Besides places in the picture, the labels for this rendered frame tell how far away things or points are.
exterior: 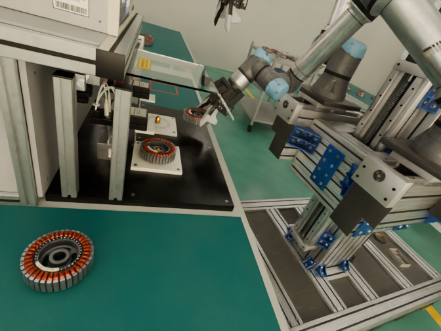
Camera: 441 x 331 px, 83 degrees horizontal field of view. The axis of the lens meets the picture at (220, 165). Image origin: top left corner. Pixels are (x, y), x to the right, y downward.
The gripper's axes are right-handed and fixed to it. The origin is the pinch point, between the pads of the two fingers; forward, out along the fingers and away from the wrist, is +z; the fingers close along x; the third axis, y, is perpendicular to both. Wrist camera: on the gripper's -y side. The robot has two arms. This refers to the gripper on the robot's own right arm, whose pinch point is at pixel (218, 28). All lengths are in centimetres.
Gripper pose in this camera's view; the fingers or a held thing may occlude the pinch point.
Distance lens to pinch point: 111.7
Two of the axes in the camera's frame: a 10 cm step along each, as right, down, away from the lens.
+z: -2.7, 8.1, 5.2
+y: 9.0, 0.2, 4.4
